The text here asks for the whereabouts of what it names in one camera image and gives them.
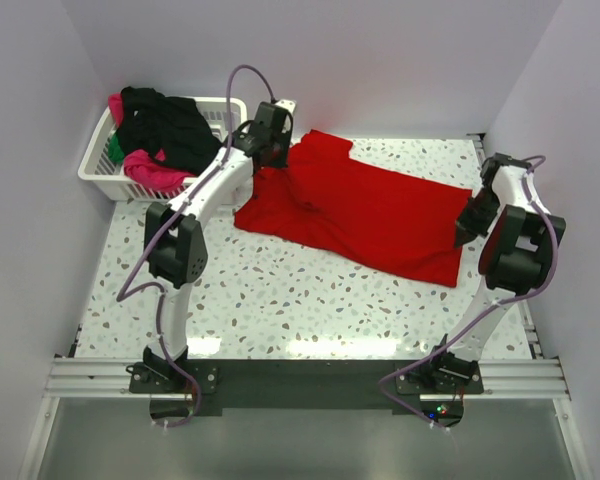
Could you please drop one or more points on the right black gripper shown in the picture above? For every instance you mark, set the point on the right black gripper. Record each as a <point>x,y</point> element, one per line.
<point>462,236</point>

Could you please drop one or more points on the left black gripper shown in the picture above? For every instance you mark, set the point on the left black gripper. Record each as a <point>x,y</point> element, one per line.
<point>283,160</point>

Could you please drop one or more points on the red t shirt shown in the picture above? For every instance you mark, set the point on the red t shirt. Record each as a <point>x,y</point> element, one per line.
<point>388,221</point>

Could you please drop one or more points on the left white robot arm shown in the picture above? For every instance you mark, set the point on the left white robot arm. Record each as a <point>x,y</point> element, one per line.
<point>175,247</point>

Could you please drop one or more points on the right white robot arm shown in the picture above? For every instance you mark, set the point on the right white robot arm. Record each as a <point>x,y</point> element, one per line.
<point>517,262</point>

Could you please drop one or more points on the black t shirt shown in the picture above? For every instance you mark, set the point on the black t shirt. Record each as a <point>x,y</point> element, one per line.
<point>152,122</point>

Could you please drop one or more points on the pink t shirt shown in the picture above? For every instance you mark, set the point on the pink t shirt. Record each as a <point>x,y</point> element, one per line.
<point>155,175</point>

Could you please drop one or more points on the green t shirt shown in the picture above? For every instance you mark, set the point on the green t shirt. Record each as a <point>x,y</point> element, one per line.
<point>114,151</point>

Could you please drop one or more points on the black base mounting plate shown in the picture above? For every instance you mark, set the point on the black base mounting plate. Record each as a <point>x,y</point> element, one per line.
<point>197,387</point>

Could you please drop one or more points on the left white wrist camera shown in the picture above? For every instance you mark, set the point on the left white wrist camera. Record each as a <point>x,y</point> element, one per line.
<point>288,105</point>

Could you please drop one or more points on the aluminium frame rail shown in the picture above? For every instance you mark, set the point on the aluminium frame rail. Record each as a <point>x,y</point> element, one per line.
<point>502,379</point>

